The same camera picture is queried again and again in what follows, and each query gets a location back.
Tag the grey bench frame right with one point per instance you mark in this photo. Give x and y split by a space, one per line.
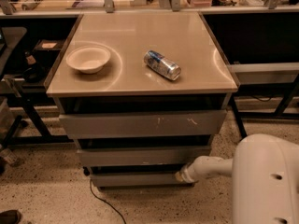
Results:
269 79

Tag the foam gripper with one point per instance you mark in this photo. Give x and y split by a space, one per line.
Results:
187 174

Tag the blue silver soda can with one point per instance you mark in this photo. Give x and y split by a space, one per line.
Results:
161 65

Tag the grey drawer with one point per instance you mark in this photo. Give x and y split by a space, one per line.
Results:
134 179
142 124
132 156

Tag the grey top drawer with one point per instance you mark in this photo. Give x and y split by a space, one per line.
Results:
142 124

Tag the white paper bowl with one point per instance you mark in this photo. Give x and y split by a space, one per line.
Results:
88 59

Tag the black shoe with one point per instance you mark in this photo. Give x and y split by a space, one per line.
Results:
10 217

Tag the black desk frame left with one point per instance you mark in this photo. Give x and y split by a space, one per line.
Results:
10 38

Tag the grey middle drawer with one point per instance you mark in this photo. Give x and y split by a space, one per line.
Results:
132 156

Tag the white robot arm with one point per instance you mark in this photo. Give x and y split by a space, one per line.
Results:
265 179

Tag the grey drawer cabinet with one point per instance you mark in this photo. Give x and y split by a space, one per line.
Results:
127 85

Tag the grey bottom drawer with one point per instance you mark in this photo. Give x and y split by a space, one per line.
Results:
134 179

